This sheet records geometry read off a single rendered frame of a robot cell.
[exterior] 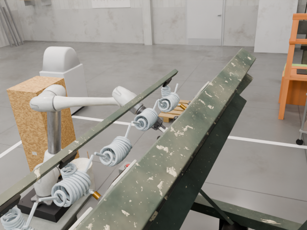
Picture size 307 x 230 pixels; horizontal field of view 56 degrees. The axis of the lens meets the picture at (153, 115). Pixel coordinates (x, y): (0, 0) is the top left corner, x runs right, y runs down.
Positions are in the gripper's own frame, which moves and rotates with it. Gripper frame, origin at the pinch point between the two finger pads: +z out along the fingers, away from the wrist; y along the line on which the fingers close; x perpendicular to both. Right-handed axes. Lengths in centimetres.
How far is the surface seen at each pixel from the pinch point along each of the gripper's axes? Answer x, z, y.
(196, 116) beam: 65, 10, -63
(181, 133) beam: 77, 10, -63
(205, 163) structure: 54, 24, -42
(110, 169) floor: -111, -34, 196
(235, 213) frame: -15, 74, 29
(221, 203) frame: -20, 65, 35
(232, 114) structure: 7.8, 23.9, -42.0
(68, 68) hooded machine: -237, -222, 215
